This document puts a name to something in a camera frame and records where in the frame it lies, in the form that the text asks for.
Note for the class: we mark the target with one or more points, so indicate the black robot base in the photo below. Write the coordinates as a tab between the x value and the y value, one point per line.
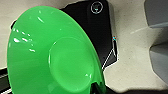
100	30

